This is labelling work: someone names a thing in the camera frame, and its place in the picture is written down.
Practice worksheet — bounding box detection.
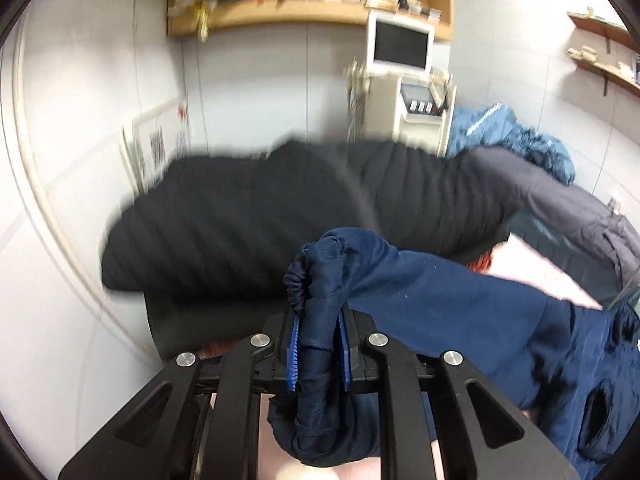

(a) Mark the long wooden wall shelf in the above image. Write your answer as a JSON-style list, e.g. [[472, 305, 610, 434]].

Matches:
[[167, 0, 456, 43]]

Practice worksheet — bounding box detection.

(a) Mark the grey jacket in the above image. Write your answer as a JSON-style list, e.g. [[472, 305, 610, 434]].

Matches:
[[470, 147, 640, 306]]

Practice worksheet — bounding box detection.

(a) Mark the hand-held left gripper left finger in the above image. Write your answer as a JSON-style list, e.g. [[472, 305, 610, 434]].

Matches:
[[57, 310, 301, 480]]

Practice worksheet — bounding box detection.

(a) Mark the gold hanging ornament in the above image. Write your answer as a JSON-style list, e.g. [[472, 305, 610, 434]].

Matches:
[[196, 2, 212, 42]]

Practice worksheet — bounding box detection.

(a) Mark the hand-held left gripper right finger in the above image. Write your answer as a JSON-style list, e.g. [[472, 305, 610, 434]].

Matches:
[[339, 310, 581, 480]]

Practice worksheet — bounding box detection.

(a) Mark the navy blue jacket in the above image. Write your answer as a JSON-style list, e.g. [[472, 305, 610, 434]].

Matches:
[[267, 227, 640, 471]]

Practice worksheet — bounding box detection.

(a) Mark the black puffer jacket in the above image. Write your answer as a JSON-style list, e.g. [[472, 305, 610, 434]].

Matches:
[[100, 140, 526, 361]]

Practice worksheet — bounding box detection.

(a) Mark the small wooden wall shelf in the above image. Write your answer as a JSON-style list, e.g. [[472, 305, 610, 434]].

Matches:
[[567, 47, 640, 97], [567, 7, 640, 56]]

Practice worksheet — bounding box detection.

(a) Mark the light blue jacket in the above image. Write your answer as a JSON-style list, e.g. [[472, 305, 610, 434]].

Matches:
[[445, 104, 576, 186]]

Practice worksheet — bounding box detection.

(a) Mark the red floral cloth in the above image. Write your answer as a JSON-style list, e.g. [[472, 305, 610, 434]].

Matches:
[[467, 245, 501, 273]]

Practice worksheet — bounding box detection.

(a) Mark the white beauty machine with screen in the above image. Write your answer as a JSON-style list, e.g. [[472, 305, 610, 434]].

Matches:
[[345, 12, 458, 158]]

